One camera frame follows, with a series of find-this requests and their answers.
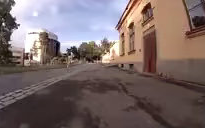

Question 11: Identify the pale yellow building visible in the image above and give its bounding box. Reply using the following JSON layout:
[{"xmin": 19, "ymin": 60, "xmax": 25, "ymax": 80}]
[{"xmin": 101, "ymin": 41, "xmax": 120, "ymax": 64}]

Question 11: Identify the group of trees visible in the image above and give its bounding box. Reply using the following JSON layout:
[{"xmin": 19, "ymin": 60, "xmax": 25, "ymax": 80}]
[{"xmin": 65, "ymin": 37, "xmax": 116, "ymax": 64}]

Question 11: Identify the dark patched asphalt pavement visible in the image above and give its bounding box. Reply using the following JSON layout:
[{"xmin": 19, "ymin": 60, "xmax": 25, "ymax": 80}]
[{"xmin": 0, "ymin": 63, "xmax": 205, "ymax": 128}]

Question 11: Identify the white building with dark glass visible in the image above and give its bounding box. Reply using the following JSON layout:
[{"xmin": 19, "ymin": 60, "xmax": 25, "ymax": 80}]
[{"xmin": 24, "ymin": 29, "xmax": 62, "ymax": 65}]

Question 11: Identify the yellow building with arched windows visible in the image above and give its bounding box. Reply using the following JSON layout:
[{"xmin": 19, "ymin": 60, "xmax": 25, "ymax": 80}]
[{"xmin": 110, "ymin": 0, "xmax": 205, "ymax": 88}]

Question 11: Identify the low pale building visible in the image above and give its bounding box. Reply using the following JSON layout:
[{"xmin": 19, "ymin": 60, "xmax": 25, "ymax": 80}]
[{"xmin": 9, "ymin": 46, "xmax": 26, "ymax": 66}]

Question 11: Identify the grey asphalt road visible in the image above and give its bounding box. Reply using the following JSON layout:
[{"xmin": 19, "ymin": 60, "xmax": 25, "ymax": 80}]
[{"xmin": 0, "ymin": 64, "xmax": 84, "ymax": 99}]

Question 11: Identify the grass verge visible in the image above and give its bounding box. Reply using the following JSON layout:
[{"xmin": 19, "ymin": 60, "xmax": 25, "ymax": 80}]
[{"xmin": 0, "ymin": 62, "xmax": 81, "ymax": 77}]

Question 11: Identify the pale cobblestone strip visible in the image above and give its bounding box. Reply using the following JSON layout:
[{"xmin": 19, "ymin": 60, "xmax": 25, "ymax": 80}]
[{"xmin": 0, "ymin": 66, "xmax": 88, "ymax": 116}]

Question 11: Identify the large dark tree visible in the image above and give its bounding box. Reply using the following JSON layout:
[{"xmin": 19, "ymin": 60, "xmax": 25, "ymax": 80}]
[{"xmin": 0, "ymin": 0, "xmax": 20, "ymax": 66}]

